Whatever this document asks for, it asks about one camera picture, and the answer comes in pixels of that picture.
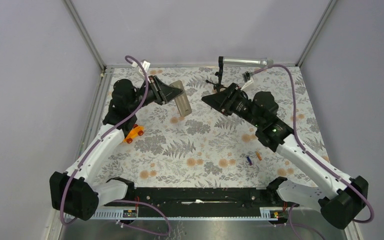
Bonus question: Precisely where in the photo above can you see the black tripod microphone stand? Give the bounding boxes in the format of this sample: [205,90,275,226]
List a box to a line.
[205,64,226,93]

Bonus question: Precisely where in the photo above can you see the blue battery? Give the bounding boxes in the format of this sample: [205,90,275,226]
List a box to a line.
[246,156,253,166]

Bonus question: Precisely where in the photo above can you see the beige remote control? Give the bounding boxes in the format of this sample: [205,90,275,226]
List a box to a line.
[170,80,192,117]

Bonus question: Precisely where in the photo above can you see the orange battery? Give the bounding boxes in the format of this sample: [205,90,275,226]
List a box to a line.
[255,151,263,161]

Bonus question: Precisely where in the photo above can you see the orange toy car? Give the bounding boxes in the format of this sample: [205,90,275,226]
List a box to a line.
[123,124,145,144]

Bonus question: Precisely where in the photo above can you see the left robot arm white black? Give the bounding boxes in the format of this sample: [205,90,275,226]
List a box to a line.
[49,75,185,224]

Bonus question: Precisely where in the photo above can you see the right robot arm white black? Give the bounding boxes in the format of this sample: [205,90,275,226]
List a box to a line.
[201,83,369,230]

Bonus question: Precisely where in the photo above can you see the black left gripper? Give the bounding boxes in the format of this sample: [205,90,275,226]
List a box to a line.
[129,75,183,113]

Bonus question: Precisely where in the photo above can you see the floral patterned table mat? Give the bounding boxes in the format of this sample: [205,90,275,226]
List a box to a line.
[93,67,329,188]

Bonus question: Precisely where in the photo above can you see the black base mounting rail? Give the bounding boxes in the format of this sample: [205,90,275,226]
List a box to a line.
[107,186,292,220]

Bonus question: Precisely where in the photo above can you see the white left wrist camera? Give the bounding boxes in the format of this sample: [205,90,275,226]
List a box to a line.
[131,59,151,79]

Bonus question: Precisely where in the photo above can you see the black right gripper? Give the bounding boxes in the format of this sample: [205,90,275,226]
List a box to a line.
[201,82,263,128]

